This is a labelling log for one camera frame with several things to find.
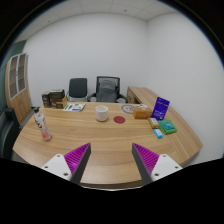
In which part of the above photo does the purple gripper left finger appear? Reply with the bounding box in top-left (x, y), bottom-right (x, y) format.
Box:
top-left (41, 142), bottom-right (92, 185)

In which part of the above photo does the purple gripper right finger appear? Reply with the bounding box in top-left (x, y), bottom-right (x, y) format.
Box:
top-left (131, 142), bottom-right (184, 186)

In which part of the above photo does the clear plastic water bottle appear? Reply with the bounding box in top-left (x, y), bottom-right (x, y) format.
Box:
top-left (34, 108), bottom-right (52, 141)

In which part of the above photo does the small blue box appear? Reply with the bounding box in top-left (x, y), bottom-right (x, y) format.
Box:
top-left (154, 129), bottom-right (163, 139)

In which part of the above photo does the yellow-brown snack pack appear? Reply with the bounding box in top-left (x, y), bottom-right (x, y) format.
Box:
top-left (148, 118), bottom-right (159, 129)

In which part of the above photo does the green box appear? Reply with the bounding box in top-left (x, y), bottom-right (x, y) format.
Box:
top-left (159, 120), bottom-right (177, 134)

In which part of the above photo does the red round coaster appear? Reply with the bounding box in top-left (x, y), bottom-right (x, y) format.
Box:
top-left (113, 116), bottom-right (126, 124)

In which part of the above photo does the white green leaflet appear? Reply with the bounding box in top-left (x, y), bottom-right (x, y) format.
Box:
top-left (64, 103), bottom-right (85, 111)

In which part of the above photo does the white ceramic cup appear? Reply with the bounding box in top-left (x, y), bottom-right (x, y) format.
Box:
top-left (95, 105), bottom-right (108, 122)

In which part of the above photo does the round grey plate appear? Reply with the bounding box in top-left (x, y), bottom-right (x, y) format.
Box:
top-left (121, 105), bottom-right (134, 114)

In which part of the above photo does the purple standing booklet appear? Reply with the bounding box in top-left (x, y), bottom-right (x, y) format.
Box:
top-left (151, 97), bottom-right (170, 121)

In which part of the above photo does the dark brown box stack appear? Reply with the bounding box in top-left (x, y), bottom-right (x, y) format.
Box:
top-left (42, 89), bottom-right (67, 109)

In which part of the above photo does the wooden side desk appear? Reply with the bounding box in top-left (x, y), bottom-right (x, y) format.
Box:
top-left (127, 86), bottom-right (157, 107)

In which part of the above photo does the black office chair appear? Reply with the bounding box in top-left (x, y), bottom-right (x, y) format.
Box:
top-left (67, 78), bottom-right (88, 100)

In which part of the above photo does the black leather armchair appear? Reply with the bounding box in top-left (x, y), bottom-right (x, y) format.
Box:
top-left (0, 108), bottom-right (21, 160)

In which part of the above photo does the grey mesh office chair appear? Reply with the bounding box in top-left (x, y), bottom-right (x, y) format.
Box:
top-left (87, 76), bottom-right (128, 103)

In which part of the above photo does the wooden glass-door cabinet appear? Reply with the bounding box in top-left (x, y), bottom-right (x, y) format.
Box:
top-left (5, 53), bottom-right (31, 123)

